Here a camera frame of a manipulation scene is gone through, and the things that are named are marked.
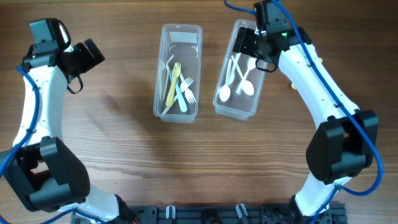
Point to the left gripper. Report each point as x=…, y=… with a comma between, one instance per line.
x=81, y=49

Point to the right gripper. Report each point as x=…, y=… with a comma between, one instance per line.
x=242, y=42

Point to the yellow plastic spoon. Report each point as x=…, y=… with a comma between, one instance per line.
x=293, y=86

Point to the thin white spoon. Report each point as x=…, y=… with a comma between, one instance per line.
x=225, y=91

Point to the yellow plastic fork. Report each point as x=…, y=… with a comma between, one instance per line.
x=175, y=75

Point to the thin white fork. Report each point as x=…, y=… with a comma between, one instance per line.
x=188, y=93

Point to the curved white plastic fork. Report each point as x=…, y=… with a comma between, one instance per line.
x=167, y=76

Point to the light blue plastic fork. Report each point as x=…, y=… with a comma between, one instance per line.
x=181, y=101

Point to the light blue plastic spoon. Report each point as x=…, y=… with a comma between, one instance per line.
x=234, y=59

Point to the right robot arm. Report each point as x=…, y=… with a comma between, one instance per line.
x=344, y=142

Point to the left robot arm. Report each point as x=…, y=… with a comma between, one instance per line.
x=42, y=171

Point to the right clear plastic container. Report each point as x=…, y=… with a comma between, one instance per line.
x=238, y=106

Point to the clear plastic container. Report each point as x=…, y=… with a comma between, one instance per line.
x=185, y=42
x=238, y=106

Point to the left clear plastic container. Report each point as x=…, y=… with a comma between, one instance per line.
x=185, y=42

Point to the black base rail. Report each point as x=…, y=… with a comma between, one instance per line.
x=265, y=214

